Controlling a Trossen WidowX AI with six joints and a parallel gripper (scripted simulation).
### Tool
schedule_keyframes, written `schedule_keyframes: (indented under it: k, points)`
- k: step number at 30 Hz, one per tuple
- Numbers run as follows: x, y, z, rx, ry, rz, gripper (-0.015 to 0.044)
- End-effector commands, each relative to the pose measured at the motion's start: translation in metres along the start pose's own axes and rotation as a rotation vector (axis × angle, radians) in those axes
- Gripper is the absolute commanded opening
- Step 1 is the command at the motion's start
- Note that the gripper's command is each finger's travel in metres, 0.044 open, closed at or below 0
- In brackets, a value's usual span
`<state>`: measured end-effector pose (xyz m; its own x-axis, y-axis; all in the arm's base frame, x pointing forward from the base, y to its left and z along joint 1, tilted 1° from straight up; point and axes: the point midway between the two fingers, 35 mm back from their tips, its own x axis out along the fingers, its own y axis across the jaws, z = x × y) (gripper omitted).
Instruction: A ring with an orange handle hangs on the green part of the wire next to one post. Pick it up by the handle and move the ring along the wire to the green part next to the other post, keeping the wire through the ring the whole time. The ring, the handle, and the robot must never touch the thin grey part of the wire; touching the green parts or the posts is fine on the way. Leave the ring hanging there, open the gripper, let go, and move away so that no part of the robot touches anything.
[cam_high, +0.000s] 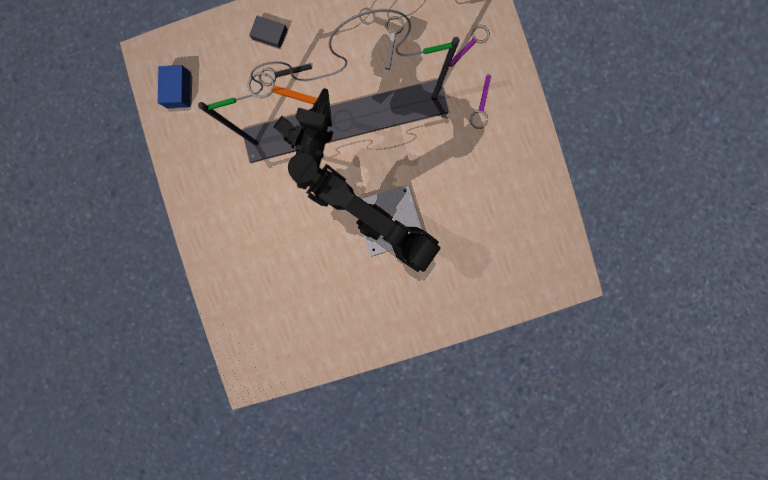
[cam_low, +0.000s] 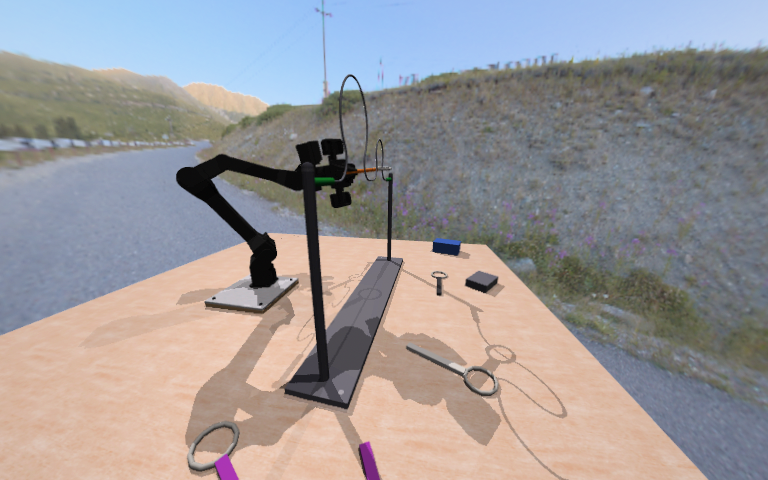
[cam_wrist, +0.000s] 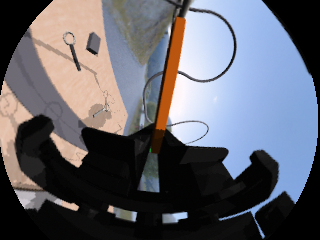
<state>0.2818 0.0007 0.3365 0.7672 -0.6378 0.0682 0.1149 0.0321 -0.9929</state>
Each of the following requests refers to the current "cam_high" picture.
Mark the grey loop with purple handle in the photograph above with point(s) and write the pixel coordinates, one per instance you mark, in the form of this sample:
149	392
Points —
469	44
482	103

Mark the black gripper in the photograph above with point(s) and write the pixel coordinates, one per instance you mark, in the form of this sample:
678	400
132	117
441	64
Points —
314	123

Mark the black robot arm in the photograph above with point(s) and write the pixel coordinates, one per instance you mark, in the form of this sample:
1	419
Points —
331	189

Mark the orange handle with dark ring tip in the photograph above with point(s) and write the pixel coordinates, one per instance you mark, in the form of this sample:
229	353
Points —
285	92

